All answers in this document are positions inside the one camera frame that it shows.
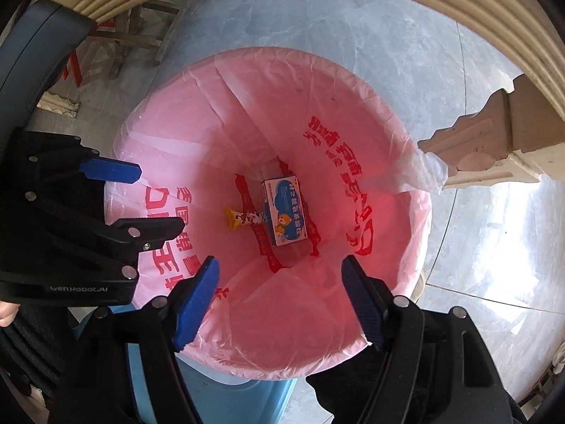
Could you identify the blue plastic bin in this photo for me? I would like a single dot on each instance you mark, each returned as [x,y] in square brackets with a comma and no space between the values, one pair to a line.
[229,402]

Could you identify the red and white carton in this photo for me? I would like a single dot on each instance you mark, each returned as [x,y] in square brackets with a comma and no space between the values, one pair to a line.
[95,64]

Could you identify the person's left hand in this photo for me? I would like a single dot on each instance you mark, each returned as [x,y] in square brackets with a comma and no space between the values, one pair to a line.
[6,313]

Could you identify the wooden stool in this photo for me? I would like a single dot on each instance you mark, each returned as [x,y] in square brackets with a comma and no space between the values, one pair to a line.
[132,39]

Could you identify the person's dark clothing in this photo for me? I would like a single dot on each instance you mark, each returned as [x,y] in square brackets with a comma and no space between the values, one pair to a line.
[331,399]

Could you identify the blue cartoon medicine box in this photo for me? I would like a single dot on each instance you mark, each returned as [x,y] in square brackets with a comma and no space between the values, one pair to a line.
[284,212]

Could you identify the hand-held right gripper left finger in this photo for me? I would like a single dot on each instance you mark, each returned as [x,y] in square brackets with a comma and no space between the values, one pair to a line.
[194,307]

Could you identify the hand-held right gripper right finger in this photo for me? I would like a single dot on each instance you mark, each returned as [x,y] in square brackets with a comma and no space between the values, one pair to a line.
[362,300]

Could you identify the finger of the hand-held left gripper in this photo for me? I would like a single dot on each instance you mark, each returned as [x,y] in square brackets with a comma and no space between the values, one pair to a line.
[112,171]
[150,229]

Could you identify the yellow striped candy wrapper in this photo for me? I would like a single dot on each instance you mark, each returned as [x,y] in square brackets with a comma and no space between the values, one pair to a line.
[245,218]

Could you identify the person's left forearm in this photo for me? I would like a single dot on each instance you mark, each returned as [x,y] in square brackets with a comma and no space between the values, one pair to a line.
[35,340]

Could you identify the white carved furniture base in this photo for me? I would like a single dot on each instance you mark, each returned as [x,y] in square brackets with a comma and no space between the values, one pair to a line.
[57,104]

